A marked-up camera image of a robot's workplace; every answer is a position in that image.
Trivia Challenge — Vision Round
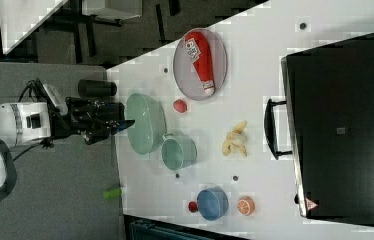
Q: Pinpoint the black cylinder upper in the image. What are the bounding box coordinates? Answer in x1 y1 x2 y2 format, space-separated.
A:
78 79 117 97

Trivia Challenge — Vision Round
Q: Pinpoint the plush strawberry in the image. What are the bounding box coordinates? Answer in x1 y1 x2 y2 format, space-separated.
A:
173 99 188 113

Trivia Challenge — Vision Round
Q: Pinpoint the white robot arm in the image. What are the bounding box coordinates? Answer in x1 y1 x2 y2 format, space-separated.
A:
0 97 135 201

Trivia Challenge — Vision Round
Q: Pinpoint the green plush object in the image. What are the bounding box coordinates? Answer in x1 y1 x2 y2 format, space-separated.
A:
103 188 123 200

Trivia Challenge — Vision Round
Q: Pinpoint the green colander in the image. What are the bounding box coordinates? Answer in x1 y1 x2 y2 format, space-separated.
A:
126 93 166 155

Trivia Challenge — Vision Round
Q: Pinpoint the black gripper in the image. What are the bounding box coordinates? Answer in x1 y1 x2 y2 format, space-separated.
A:
51 97 135 145

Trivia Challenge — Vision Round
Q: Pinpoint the green mug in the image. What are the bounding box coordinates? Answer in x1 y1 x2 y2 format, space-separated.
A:
161 134 197 171

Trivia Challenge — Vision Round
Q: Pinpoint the grey round plate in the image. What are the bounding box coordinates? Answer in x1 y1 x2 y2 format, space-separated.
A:
173 28 227 101

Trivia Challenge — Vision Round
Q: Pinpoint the plush orange slice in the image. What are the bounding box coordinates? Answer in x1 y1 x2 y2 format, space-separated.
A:
237 196 255 216

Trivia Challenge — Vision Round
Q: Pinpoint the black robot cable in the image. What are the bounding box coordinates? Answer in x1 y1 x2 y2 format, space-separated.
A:
12 78 56 162

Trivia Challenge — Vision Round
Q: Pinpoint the peeled plush banana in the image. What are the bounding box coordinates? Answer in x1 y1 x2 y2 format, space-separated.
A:
222 121 247 157

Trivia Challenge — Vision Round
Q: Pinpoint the small red plush fruit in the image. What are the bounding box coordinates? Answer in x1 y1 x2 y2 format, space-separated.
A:
188 201 198 213

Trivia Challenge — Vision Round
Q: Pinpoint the blue cup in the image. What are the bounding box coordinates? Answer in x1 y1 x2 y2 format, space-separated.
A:
197 187 229 221

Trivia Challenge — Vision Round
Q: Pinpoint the black toaster oven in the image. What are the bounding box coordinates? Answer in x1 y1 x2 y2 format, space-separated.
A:
280 33 374 227

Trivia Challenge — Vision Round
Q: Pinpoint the red plush ketchup bottle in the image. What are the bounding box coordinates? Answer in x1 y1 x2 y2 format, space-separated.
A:
184 31 215 96

